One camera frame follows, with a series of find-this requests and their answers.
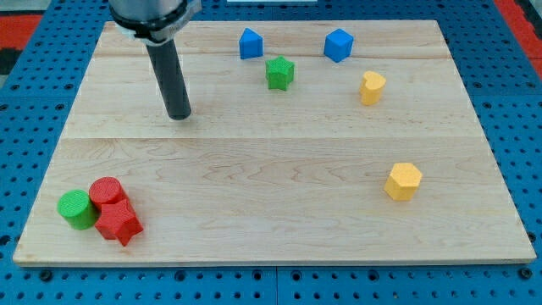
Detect yellow heart block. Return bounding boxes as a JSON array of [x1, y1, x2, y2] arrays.
[[359, 70, 387, 106]]

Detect yellow hexagon block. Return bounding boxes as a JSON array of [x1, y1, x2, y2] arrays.
[[384, 163, 423, 201]]

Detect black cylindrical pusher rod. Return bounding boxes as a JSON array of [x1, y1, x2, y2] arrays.
[[147, 40, 191, 120]]

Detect light wooden board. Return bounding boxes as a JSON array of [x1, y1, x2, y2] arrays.
[[13, 19, 536, 267]]

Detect green star block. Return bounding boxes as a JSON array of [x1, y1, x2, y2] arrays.
[[265, 56, 295, 91]]

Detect red star block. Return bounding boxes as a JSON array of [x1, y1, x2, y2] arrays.
[[94, 199, 143, 247]]

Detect blue triangular block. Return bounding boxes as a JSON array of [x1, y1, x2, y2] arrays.
[[239, 28, 263, 59]]

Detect red cylinder block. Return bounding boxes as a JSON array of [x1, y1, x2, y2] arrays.
[[89, 176, 128, 211]]

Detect blue cube block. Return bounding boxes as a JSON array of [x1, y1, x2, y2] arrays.
[[324, 29, 354, 63]]

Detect green cylinder block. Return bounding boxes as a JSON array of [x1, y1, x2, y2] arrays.
[[57, 189, 99, 230]]

